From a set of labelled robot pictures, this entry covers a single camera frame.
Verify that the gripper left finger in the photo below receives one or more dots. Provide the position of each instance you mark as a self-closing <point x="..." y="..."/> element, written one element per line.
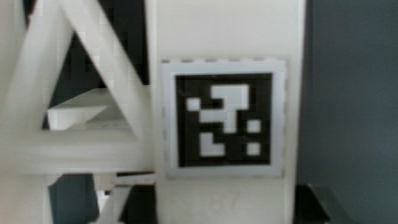
<point x="130" y="206"/>

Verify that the white chair back frame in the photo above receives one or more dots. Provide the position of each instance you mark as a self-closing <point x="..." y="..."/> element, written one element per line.
<point x="210" y="102"/>

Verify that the white chair seat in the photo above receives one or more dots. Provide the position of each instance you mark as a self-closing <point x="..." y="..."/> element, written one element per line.
<point x="96" y="146"/>

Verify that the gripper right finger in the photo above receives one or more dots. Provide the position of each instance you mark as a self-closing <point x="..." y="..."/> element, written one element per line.
<point x="318" y="209"/>

